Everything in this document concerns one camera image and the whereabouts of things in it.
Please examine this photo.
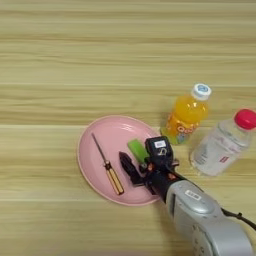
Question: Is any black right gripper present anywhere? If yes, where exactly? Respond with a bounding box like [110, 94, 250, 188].
[118, 151, 186, 203]

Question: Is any screwdriver yellow black handle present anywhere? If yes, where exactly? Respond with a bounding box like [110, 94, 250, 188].
[90, 132, 126, 196]

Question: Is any small black box white label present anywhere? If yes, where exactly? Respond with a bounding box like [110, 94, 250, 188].
[144, 135, 175, 165]

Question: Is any pink round plate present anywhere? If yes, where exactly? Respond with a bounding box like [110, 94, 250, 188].
[77, 114, 165, 207]

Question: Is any orange juice bottle white cap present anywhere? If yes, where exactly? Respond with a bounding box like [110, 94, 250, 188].
[159, 82, 212, 146]

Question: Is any clear water bottle red cap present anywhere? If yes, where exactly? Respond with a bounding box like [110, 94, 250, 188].
[189, 108, 256, 177]

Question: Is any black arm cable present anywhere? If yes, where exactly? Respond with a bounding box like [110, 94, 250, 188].
[221, 207, 256, 232]

